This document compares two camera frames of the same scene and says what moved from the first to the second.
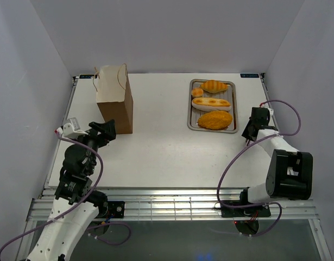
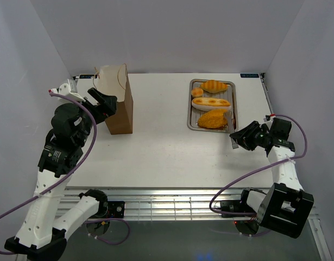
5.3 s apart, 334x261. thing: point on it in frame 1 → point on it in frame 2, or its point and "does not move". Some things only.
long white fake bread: [210, 104] does not move
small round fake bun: [196, 92] does not move
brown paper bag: [114, 97] does not move
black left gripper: [107, 130] → [107, 106]
